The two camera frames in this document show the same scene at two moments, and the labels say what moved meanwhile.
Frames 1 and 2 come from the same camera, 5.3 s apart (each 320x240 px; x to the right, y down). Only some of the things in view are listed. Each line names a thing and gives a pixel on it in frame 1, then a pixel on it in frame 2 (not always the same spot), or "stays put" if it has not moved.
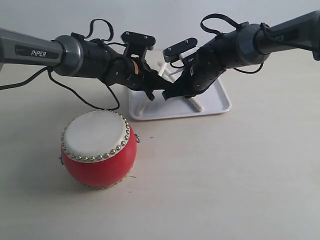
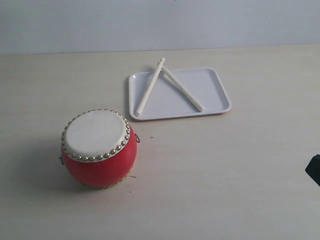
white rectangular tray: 213,100 stays put
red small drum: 98,148 stays put
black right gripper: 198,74 → 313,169
